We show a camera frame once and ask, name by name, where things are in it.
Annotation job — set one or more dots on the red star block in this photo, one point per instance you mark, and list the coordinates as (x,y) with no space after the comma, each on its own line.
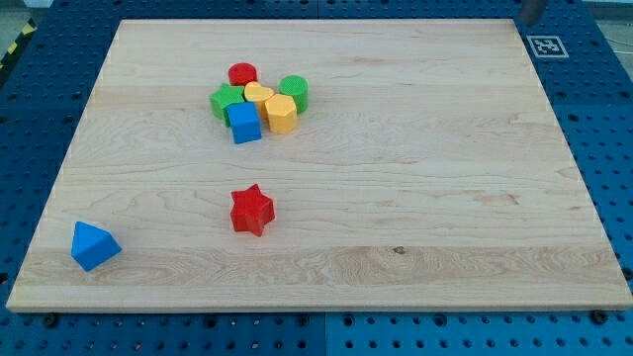
(251,210)

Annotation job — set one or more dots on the blue triangle block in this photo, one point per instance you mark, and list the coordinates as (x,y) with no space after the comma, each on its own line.
(91,246)

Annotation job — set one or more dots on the red cylinder block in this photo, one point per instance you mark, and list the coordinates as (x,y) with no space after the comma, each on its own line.
(242,73)

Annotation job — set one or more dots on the blue cube block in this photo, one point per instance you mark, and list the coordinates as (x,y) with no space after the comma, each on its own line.
(244,122)

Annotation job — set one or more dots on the green cylinder block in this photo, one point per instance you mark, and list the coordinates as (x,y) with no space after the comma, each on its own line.
(297,87)

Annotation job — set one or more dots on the yellow hexagon block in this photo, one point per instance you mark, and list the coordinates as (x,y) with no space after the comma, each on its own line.
(282,113)

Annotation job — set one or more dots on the black yellow hazard tape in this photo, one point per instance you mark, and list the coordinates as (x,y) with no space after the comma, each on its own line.
(18,46)

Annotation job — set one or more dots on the black bolt front right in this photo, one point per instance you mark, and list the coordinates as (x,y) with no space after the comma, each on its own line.
(599,317)

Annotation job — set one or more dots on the yellow heart block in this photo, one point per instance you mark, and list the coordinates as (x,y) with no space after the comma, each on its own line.
(257,94)

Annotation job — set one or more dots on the black bolt front left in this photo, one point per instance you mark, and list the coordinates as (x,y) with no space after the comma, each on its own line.
(50,320)

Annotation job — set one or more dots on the wooden board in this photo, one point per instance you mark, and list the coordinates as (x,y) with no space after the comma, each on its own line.
(429,173)

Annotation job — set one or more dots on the green star block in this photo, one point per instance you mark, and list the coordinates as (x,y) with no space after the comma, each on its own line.
(221,99)

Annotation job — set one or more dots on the white fiducial marker tag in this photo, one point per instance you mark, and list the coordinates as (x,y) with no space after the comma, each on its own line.
(547,47)

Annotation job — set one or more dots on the grey robot arm stick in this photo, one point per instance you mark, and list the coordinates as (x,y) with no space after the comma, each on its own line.
(531,11)

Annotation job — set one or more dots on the black bolt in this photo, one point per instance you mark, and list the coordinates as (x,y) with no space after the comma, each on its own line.
(50,320)
(599,317)

